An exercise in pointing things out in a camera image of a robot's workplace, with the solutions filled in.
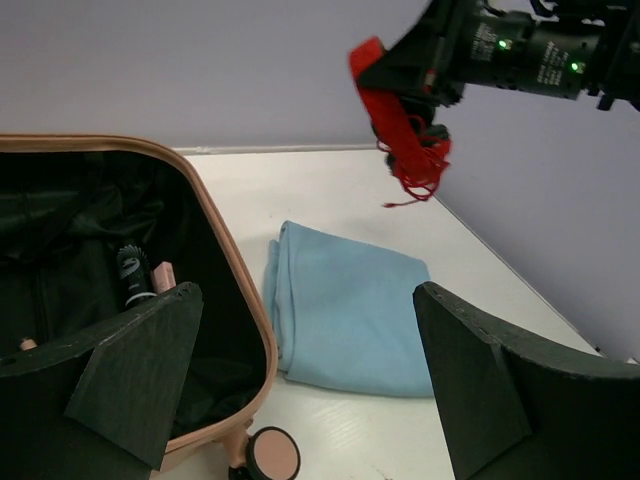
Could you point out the light blue cloth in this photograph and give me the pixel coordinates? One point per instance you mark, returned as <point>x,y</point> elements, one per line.
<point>343,316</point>

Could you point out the pink hard-shell suitcase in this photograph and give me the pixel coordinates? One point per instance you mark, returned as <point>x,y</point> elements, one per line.
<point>68,203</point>

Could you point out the red black headphones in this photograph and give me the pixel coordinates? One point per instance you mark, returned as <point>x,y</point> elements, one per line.
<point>416,151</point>

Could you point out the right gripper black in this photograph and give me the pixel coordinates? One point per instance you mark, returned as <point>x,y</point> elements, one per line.
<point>419,66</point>

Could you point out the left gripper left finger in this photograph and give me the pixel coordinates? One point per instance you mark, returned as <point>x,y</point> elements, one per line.
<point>103,398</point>

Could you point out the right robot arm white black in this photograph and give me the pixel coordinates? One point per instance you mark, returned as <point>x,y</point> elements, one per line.
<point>558,49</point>

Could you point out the black patterned tube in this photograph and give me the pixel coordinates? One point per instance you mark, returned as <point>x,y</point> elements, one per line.
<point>134,274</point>

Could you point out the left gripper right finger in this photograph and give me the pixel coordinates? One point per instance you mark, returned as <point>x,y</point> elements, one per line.
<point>516,405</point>

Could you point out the pink flat stick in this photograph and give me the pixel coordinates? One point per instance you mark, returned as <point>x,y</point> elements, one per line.
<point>163,277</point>

